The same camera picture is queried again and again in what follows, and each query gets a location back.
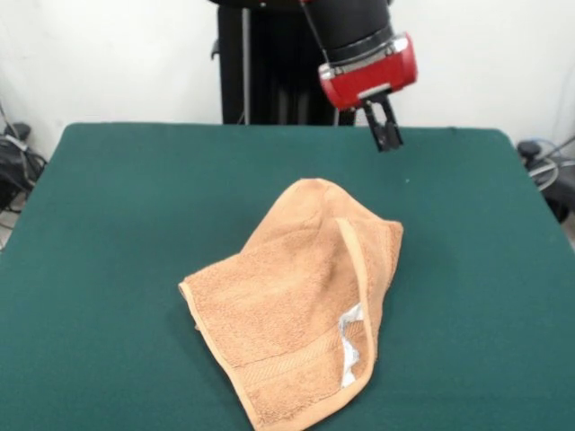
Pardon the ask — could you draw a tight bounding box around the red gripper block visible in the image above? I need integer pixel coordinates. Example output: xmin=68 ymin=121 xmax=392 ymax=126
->
xmin=317 ymin=31 xmax=420 ymax=154

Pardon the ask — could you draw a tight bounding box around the tan terry towel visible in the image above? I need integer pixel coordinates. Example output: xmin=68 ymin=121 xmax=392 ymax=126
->
xmin=177 ymin=178 xmax=404 ymax=431

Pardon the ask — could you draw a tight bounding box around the dark green table cloth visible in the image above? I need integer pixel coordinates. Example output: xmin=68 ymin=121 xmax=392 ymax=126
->
xmin=0 ymin=121 xmax=575 ymax=431

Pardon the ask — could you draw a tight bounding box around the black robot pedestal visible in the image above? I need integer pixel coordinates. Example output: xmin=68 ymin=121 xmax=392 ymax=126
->
xmin=209 ymin=0 xmax=360 ymax=127

